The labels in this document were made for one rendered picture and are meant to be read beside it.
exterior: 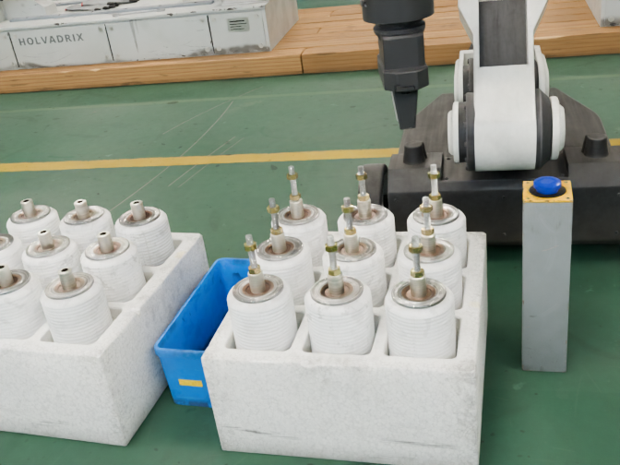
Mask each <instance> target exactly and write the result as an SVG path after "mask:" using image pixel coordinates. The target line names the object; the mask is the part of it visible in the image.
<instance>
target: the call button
mask: <svg viewBox="0 0 620 465"><path fill-rule="evenodd" d="M561 186H562V182H561V180H560V179H558V178H556V177H553V176H542V177H539V178H537V179H535V180H534V181H533V187H534V188H535V189H536V191H537V192H538V193H540V194H544V195H551V194H555V193H557V192H558V189H560V188H561Z"/></svg>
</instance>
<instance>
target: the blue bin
mask: <svg viewBox="0 0 620 465"><path fill-rule="evenodd" d="M249 266H250V261H249V258H228V257H224V258H219V259H217V260H216V261H215V262H214V263H213V265H212V266H211V267H210V269H209V271H208V272H207V273H206V275H205V276H204V277H203V279H202V280H201V282H200V283H199V284H198V285H197V287H196V288H195V289H194V291H193V292H192V293H191V295H190V296H189V298H188V299H187V300H186V302H185V304H184V305H183V306H182V308H181V309H180V310H179V312H178V313H177V315H176V316H175V317H174V319H173V321H172V322H171V323H170V325H169V326H168V327H167V328H166V329H165V331H164V332H163V333H162V335H161V336H160V338H159V339H158V341H157V342H156V343H155V345H154V350H155V353H156V355H157V356H159V357H160V360H161V365H162V368H163V371H164V374H165V376H166V379H167V382H168V385H169V388H170V390H171V393H172V396H173V401H174V403H175V404H179V405H189V406H199V407H210V408H212V405H211V401H210V396H209V390H208V385H207V381H206V378H205V374H204V369H203V365H202V362H201V357H202V356H203V354H204V352H205V350H206V349H207V348H208V347H209V344H210V342H211V340H212V338H213V337H214V335H215V333H216V332H217V330H218V328H219V326H220V325H221V322H222V320H223V319H224V318H225V316H226V314H227V313H228V311H229V308H228V303H227V296H228V293H229V291H230V290H231V288H232V287H233V286H234V285H235V284H236V283H237V282H238V281H240V280H242V279H244V278H246V277H248V274H247V273H248V271H249V270H248V267H249Z"/></svg>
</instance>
